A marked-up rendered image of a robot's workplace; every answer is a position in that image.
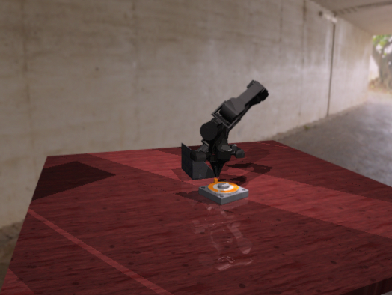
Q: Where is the orange round plate with tab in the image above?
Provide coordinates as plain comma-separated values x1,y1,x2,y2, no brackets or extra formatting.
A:
208,178,239,195

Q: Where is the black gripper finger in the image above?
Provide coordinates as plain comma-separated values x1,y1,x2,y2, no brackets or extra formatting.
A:
206,159,218,177
217,159,230,177

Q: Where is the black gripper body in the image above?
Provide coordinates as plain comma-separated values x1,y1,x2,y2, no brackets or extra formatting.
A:
190,136,245,162

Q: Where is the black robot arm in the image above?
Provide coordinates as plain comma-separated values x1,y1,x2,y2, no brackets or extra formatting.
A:
198,80,269,159

